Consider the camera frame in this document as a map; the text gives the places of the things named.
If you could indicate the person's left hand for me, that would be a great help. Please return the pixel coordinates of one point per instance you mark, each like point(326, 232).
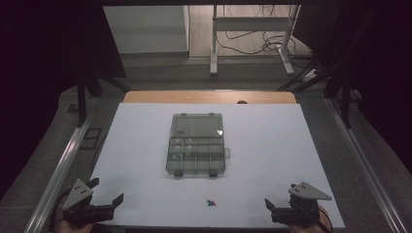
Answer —
point(76, 228)

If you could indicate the person's right hand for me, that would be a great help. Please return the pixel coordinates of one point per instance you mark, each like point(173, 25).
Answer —
point(307, 228)

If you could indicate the white table sheet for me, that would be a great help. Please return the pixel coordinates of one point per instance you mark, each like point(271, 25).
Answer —
point(136, 168)

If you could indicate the white metal desk frame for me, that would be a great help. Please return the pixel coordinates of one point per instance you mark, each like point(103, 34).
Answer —
point(251, 24)

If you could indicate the dark round table grommet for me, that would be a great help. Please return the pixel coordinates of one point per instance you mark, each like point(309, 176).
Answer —
point(242, 102)

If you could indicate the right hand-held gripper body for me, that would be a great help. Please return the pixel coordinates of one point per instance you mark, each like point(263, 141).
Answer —
point(304, 202)

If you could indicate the white power strip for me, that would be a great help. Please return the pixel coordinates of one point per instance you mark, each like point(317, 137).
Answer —
point(310, 75)

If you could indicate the small blue pushpin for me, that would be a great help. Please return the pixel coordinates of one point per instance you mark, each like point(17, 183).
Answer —
point(210, 203)

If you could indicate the white cabinet panel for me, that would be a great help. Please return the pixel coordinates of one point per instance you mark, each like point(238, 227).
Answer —
point(145, 29)

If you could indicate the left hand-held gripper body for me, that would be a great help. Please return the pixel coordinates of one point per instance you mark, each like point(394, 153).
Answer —
point(79, 194)

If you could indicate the black metal stand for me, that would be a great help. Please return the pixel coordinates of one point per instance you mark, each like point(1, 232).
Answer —
point(81, 100)
point(346, 100)

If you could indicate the clear plastic compartment box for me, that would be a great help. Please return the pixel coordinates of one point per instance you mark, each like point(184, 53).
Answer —
point(196, 145)

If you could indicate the black floor socket frame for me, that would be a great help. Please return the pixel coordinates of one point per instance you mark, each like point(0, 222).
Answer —
point(90, 138)

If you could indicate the dark curtain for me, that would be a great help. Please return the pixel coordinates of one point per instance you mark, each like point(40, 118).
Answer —
point(39, 81)
point(379, 64)

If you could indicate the aluminium rail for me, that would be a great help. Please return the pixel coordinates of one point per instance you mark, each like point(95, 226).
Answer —
point(362, 161)
point(58, 174)

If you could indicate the wooden table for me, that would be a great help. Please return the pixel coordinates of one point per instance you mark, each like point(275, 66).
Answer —
point(207, 97)

